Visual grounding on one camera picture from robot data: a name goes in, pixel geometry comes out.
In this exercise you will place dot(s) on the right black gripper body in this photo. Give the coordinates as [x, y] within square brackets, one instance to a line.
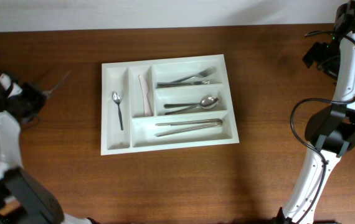
[313, 54]

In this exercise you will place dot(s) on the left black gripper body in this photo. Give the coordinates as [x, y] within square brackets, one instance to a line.
[36, 98]

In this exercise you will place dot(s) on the long-handled steel spoon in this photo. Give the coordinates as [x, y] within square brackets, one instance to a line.
[57, 84]

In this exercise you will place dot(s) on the small steel teaspoon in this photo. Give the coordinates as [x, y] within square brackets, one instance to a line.
[116, 97]

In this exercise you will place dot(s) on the white plastic knife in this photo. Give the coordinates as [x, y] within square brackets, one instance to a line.
[144, 89]

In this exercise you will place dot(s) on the steel fork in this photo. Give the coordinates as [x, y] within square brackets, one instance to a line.
[205, 73]
[175, 84]

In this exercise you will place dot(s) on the steel spoon pointing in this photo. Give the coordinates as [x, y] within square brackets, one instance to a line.
[207, 101]

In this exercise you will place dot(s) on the steel kitchen tongs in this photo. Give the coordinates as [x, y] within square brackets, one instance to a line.
[189, 126]

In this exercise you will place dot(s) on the steel spoon pointing down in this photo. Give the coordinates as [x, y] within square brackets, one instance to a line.
[181, 110]

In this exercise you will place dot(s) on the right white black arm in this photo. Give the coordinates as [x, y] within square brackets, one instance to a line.
[330, 133]

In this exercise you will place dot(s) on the left black arm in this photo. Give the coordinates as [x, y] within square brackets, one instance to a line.
[22, 198]

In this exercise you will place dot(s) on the white plastic cutlery tray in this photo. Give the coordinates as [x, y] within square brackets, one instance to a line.
[139, 130]

